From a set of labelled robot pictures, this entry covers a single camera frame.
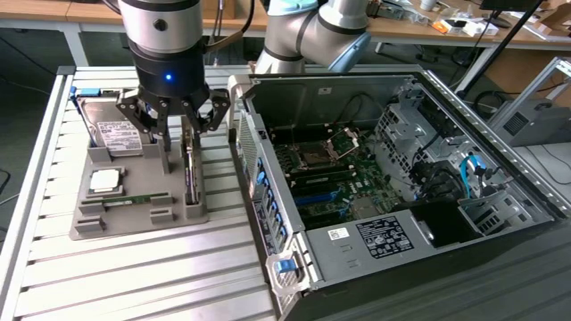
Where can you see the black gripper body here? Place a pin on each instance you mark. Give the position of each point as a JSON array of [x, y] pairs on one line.
[[170, 70]]

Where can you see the graphics card with metal bracket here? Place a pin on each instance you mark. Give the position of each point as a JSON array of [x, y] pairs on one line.
[[191, 174]]

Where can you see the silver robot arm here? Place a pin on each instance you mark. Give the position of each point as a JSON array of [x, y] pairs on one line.
[[160, 20]]

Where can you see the hard disk with blue carrier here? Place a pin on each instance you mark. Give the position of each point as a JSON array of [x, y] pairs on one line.
[[107, 113]]

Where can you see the gray parts rack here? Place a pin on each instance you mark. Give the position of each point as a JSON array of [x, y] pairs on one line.
[[134, 180]]

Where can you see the silver CPU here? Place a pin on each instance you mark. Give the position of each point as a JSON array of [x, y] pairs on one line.
[[104, 180]]

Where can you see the brown cardboard box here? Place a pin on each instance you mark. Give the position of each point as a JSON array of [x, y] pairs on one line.
[[228, 10]]

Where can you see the CPU socket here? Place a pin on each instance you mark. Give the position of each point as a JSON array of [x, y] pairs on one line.
[[312, 155]]

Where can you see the green RAM stick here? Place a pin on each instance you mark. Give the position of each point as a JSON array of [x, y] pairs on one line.
[[130, 199]]

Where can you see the black RAM slot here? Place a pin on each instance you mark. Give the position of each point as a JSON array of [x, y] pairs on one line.
[[312, 182], [320, 174]]

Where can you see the metal socket cover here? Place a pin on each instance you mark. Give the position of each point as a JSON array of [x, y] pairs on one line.
[[343, 142]]

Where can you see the green motherboard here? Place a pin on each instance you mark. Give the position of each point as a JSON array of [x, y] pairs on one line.
[[370, 177]]

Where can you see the perforated metal drive cage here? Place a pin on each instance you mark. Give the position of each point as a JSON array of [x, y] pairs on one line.
[[402, 133]]

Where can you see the gray chipset heatsink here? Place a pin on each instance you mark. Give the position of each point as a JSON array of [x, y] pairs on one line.
[[366, 207]]

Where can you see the blue case latch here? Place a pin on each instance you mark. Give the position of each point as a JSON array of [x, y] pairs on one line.
[[286, 266]]

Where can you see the gray metal drive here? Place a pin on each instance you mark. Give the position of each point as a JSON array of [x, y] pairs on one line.
[[392, 11]]

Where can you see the gray power supply unit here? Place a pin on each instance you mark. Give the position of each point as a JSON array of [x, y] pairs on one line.
[[339, 261]]

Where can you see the white mug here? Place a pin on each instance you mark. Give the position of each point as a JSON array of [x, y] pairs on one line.
[[428, 4]]

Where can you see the orange and black box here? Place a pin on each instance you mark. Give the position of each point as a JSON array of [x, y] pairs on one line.
[[448, 26]]

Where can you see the open black PC case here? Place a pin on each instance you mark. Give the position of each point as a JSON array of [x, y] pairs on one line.
[[339, 301]]

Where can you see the white small box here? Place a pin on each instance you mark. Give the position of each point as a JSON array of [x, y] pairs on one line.
[[479, 30]]

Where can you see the black stand pole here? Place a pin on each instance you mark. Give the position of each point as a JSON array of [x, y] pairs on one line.
[[505, 43]]

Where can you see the gray metal disk bay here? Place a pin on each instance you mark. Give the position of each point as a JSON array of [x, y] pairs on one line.
[[491, 214]]

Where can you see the gray computer tower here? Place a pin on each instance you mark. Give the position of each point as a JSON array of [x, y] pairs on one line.
[[535, 127]]

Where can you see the black monitor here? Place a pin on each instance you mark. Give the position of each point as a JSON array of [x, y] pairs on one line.
[[505, 4]]

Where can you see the open cardboard carton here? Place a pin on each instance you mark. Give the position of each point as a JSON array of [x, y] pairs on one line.
[[558, 20]]

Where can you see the wooden desk white frame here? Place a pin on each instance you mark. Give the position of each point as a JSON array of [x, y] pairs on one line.
[[35, 8], [402, 30]]

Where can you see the aluminium profile frame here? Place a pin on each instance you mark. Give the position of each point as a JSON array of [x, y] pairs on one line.
[[542, 80]]

